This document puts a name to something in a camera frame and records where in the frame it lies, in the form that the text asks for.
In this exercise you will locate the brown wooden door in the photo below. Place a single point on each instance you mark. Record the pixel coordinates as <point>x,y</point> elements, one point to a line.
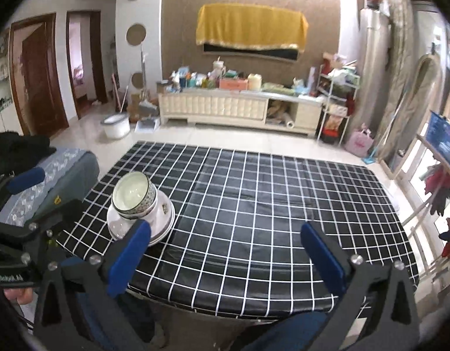
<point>38,80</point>

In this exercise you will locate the white plastic bucket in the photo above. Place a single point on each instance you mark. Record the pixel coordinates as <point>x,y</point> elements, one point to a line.
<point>115,126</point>

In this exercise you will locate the white metal storage rack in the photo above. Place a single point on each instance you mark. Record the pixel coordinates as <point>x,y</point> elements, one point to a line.
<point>334,98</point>

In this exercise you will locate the cream tufted tv cabinet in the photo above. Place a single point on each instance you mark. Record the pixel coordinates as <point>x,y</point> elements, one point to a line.
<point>210,106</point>

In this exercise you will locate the white paper roll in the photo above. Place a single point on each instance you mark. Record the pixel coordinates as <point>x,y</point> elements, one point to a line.
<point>289,124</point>

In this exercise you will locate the pink gift bag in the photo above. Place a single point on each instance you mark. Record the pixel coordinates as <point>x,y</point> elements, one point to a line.
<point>358,142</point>

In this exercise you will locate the grey covered ironing board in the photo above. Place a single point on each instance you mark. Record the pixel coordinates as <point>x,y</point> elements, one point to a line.
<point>426,91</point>

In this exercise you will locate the grey dustpan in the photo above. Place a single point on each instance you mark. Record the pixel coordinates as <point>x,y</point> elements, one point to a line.
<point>148,124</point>

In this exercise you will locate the black garment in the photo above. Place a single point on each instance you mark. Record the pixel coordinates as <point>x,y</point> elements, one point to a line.
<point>16,150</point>

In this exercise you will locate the black television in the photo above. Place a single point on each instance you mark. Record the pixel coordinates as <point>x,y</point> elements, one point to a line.
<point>246,53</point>

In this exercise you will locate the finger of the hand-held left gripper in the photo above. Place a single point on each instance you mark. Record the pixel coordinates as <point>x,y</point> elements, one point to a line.
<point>25,181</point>
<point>42,226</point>

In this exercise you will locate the pale yellow jar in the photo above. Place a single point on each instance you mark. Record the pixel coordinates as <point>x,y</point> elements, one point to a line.
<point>254,81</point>

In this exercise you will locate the white floral plate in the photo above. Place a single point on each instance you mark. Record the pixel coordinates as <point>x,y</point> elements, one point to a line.
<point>113,223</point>

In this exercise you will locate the pink box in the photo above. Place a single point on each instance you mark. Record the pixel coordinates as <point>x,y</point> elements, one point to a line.
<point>232,84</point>

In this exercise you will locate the large white bowl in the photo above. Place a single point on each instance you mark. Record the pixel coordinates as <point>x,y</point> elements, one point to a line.
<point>157,214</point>

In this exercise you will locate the person's left hand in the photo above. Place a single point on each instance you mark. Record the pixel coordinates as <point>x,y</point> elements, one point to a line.
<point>20,295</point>

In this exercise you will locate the brown door frame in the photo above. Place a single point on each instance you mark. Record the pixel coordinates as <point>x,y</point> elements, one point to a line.
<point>98,62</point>

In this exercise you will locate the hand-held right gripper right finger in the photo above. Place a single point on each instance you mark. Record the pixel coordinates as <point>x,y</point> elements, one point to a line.
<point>323,259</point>

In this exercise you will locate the white broom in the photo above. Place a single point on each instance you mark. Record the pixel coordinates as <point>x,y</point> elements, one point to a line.
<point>147,98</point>

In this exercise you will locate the grey patterned bowl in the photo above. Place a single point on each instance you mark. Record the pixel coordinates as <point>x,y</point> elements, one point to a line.
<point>131,193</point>

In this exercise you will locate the mop sticks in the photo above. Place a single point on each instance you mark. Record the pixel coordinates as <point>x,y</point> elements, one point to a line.
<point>119,95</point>

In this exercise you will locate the red garment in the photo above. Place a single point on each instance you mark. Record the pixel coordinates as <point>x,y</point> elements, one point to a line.
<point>437,186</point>

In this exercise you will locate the yellow cloth tv cover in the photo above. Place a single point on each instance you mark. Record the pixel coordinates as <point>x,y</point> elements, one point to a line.
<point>250,25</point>

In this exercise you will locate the round brown wall plaque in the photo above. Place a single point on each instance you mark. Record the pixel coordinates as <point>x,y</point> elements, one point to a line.
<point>137,80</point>

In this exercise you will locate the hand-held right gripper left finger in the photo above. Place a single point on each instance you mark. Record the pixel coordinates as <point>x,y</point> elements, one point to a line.
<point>129,259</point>

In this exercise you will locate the covered standing air conditioner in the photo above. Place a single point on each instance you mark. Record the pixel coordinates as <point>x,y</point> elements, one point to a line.
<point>373,73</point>

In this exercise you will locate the grey patterned sofa cover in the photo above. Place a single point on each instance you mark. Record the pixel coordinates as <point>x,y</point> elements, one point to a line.
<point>56,175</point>

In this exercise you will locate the wooden drying rack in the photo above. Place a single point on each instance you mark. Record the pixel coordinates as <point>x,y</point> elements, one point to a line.
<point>418,212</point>

